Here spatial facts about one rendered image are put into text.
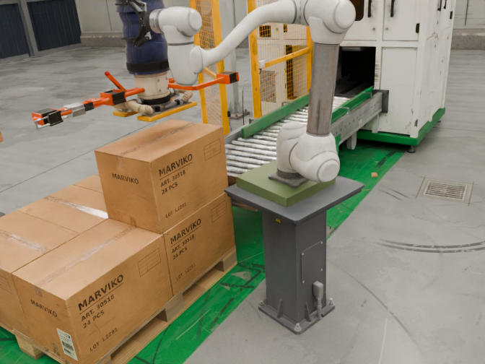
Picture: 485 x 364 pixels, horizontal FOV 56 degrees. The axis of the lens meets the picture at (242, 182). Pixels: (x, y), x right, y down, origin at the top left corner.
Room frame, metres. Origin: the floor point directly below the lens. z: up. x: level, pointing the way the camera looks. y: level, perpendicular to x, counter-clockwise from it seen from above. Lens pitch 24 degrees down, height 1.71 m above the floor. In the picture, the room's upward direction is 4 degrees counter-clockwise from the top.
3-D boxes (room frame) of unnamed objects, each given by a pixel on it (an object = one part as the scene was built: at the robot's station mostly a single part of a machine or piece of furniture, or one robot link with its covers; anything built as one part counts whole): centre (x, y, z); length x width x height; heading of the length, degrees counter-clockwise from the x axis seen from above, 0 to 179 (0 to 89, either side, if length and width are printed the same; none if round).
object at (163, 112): (2.33, 0.36, 1.12); 0.34 x 0.10 x 0.05; 140
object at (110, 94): (2.20, 0.59, 1.23); 0.10 x 0.08 x 0.06; 50
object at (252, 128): (4.09, -0.46, 0.60); 1.60 x 0.10 x 0.09; 145
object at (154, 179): (2.40, 0.42, 0.74); 0.60 x 0.40 x 0.40; 145
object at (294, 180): (2.07, -0.26, 0.83); 0.22 x 0.18 x 0.06; 133
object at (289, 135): (2.04, -0.26, 0.97); 0.18 x 0.16 x 0.22; 21
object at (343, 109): (3.78, -0.90, 0.60); 1.60 x 0.10 x 0.09; 145
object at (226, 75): (2.46, 0.04, 1.23); 0.09 x 0.08 x 0.05; 50
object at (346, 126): (3.46, -0.74, 0.50); 2.31 x 0.05 x 0.19; 145
